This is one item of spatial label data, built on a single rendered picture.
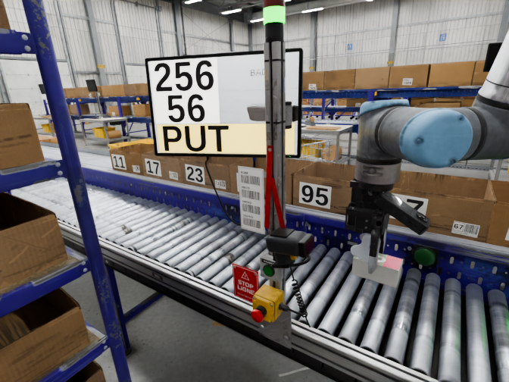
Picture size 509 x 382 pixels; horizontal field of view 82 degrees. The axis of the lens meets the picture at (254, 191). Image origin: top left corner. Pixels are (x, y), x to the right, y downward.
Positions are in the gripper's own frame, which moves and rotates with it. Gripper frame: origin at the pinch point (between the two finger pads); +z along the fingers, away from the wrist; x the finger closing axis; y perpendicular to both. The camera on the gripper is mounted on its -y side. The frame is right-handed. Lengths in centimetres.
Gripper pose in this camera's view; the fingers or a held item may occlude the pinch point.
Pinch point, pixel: (377, 263)
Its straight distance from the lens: 77.3
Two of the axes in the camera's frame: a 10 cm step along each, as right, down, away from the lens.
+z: 0.4, 9.5, 3.2
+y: -8.2, -1.5, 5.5
